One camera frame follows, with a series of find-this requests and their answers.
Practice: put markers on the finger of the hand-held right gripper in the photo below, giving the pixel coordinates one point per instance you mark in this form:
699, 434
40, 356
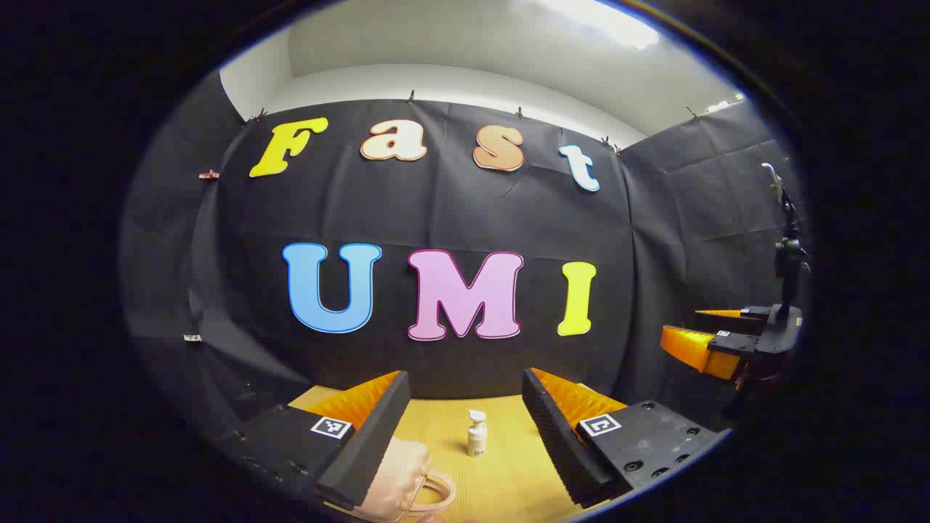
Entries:
755, 314
734, 343

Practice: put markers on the ceiling light panel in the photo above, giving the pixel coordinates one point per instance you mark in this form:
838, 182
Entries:
603, 22

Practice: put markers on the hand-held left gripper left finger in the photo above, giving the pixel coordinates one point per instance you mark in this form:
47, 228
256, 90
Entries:
370, 443

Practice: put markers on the black backdrop cloth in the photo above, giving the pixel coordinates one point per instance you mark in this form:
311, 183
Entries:
450, 211

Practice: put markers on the white pump bottle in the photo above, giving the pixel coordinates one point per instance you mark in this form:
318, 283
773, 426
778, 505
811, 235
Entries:
477, 439

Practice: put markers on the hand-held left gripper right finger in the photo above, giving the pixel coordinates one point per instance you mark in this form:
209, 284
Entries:
559, 443

